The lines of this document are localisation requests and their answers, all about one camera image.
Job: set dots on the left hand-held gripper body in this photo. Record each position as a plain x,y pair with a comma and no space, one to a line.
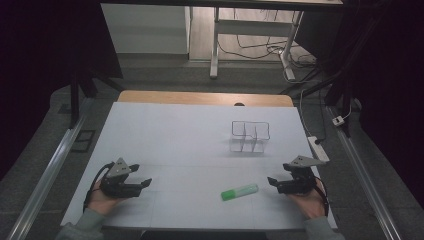
117,170

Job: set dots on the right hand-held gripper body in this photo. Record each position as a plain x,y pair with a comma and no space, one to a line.
301,180

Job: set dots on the person's right hand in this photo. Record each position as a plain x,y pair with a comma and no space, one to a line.
310,203

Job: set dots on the person's left hand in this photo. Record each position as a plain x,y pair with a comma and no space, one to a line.
101,201

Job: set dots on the white power strip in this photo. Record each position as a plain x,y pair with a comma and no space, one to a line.
318,149

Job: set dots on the green glue stick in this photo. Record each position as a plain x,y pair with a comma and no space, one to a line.
239,192

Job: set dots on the clear acrylic divided organizer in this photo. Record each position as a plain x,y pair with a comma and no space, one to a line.
250,146

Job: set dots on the white table sheet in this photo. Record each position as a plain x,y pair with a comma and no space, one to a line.
183,140

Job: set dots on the small white adapter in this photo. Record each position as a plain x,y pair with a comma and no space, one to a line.
338,120

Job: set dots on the small black knob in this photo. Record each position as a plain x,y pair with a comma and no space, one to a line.
239,104

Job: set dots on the black metal stand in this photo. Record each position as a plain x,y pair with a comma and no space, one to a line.
346,100
75,100

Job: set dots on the dark curtain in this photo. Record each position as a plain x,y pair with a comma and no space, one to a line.
393,83
40,66

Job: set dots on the white cabinet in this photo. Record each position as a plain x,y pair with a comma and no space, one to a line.
146,30

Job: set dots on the black floor frame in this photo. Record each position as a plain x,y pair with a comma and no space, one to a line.
83,140

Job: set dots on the aluminium rail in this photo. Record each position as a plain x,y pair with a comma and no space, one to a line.
46,176
366,186

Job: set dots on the white desk frame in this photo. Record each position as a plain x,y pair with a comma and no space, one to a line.
250,27

